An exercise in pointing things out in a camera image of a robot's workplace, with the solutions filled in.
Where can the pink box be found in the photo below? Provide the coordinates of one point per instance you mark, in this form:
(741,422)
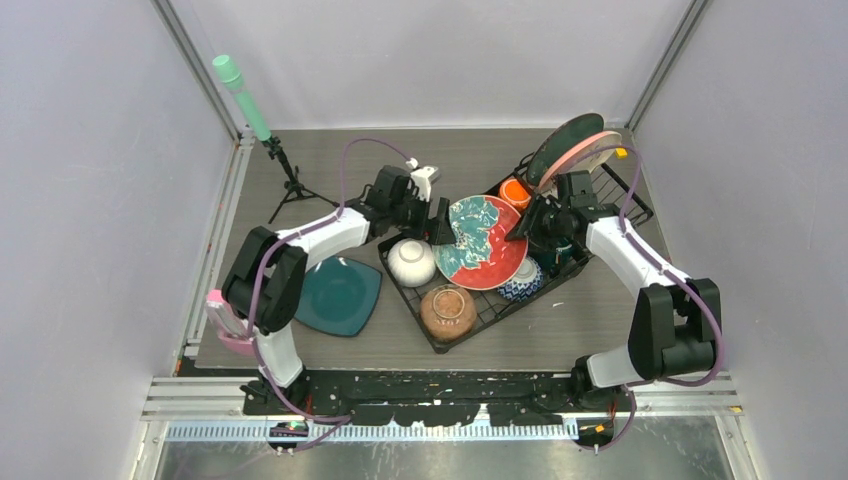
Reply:
(230,329)

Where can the aluminium frame rail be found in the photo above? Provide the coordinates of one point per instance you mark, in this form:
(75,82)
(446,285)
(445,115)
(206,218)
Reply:
(211,409)

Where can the black wire rack side tray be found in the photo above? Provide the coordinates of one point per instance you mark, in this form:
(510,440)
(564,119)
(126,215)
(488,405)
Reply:
(610,187)

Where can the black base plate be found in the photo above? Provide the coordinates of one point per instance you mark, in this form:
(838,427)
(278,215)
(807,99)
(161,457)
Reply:
(434,398)

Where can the pink cream plate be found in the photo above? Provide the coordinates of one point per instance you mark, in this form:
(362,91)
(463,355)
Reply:
(587,155)

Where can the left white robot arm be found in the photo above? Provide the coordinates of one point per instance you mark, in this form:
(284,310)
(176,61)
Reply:
(265,282)

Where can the cream bowl red rim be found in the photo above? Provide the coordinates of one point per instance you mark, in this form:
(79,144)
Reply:
(412,263)

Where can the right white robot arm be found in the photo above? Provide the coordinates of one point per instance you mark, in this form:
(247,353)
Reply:
(675,334)

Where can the black wire dish rack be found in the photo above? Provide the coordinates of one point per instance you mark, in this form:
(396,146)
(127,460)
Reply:
(491,307)

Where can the blue floral plate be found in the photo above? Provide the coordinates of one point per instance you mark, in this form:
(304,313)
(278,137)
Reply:
(561,141)

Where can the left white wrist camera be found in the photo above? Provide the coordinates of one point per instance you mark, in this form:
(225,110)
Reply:
(423,177)

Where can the green microphone on tripod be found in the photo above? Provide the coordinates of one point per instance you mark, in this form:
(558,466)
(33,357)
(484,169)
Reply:
(231,77)

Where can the brown speckled bowl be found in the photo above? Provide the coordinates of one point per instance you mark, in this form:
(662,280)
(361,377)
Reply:
(448,312)

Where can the teal square plate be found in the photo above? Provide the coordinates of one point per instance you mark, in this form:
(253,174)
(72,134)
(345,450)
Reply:
(339,296)

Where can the orange mug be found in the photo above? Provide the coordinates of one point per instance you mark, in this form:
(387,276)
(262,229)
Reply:
(515,194)

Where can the blue white patterned bowl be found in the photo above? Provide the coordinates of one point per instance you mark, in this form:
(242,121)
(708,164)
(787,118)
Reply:
(527,280)

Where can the red plate blue flower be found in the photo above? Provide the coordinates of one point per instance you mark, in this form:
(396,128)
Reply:
(482,257)

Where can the dark green mug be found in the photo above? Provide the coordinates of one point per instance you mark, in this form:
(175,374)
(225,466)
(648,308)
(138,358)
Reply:
(551,256)

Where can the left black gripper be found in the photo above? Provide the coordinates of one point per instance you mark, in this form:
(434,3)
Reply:
(438,230)

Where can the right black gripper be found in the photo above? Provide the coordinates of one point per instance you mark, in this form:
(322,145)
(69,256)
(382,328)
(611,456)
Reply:
(529,223)

